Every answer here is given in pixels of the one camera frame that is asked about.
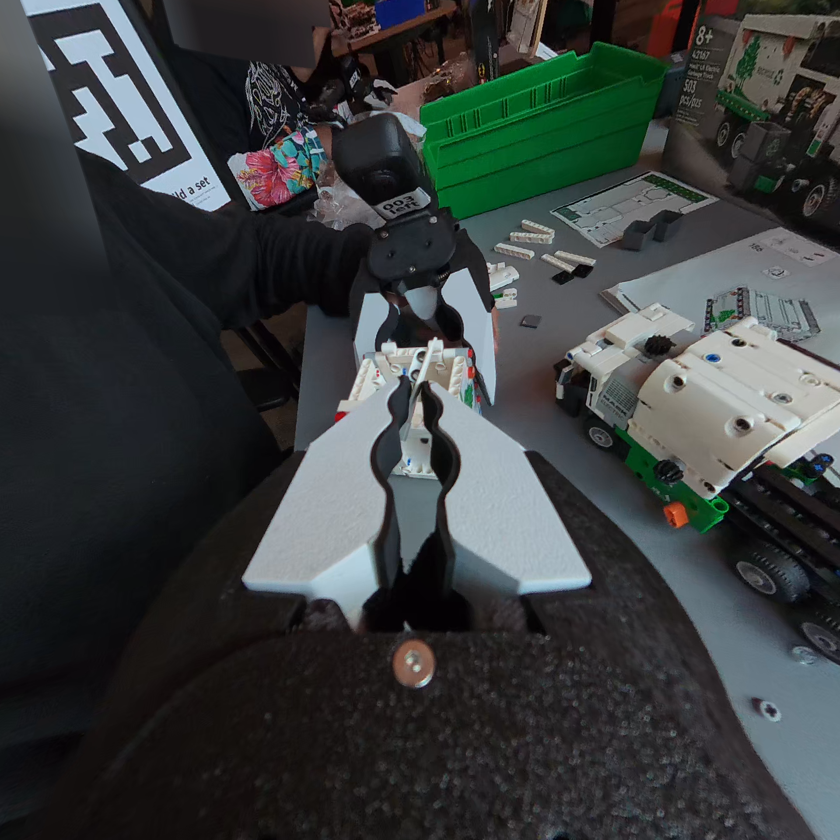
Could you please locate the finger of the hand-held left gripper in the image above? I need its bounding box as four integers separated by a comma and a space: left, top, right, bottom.
434, 264, 498, 406
353, 292, 403, 370

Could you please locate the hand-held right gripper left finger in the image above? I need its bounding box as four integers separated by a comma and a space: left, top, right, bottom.
243, 377, 412, 632

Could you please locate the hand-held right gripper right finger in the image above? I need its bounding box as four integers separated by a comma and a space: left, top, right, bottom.
420, 381, 593, 598

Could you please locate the white lego tailgate module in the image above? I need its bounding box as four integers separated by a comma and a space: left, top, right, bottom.
335, 336, 490, 483

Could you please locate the small white lego connector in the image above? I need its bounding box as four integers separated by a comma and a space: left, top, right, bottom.
402, 338, 442, 448

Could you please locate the person's left forearm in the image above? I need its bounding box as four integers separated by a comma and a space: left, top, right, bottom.
77, 150, 376, 332

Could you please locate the grey lego bin piece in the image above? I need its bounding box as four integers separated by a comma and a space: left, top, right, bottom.
621, 210, 685, 252

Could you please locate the white green lego truck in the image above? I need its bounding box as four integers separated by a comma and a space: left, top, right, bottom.
553, 302, 840, 665

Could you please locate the lego instruction booklet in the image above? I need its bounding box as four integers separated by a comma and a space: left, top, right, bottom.
600, 226, 840, 345

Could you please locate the lego set box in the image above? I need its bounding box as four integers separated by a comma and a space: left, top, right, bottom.
661, 0, 840, 221

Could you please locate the clear plastic bag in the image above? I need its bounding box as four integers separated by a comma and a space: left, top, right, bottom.
311, 187, 371, 232

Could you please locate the floral printed cloth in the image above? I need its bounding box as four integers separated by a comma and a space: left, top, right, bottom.
228, 128, 329, 212

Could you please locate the green plastic bin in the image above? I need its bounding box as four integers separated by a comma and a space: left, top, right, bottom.
419, 42, 670, 221

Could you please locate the instruction sheet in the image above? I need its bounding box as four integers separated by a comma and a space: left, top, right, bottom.
550, 171, 720, 248

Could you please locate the person's black clothed torso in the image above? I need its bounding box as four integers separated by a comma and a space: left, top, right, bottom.
0, 308, 309, 736

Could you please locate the tall black box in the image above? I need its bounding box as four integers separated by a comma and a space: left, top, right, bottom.
471, 0, 505, 84

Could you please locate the blue plastic bin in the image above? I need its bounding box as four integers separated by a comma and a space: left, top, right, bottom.
375, 0, 429, 28

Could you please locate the black white marker sign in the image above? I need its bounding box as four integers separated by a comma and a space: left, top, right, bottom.
20, 0, 231, 212

